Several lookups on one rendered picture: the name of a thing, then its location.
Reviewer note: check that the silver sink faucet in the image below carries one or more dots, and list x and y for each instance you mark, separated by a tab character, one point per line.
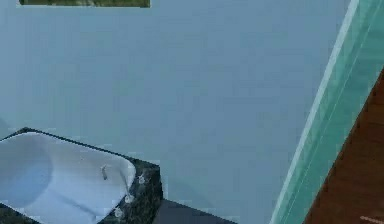
126	186

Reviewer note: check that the black marble sink counter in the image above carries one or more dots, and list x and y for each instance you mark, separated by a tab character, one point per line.
148	186

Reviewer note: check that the white sink basin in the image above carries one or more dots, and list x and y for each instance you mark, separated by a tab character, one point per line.
60	180

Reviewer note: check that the green framed wall picture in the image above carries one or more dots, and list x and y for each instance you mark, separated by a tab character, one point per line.
83	2

